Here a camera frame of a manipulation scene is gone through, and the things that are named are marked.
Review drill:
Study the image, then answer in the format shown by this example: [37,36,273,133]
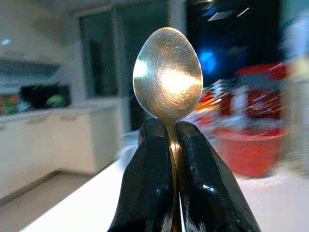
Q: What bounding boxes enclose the red box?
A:
[218,62,294,121]

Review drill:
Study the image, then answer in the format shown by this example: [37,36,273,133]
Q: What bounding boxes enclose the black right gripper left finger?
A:
[107,117,179,232]

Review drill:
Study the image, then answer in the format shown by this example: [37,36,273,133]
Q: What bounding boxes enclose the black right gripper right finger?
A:
[175,121,262,232]

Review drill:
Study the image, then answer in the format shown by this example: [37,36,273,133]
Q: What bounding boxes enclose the silver metal spoon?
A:
[132,27,203,232]

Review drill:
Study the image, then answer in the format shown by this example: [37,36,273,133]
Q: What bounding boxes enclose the red plastic bowl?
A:
[210,126,288,179]

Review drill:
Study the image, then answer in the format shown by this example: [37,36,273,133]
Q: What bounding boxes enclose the white kitchen cabinet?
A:
[0,100,124,201]

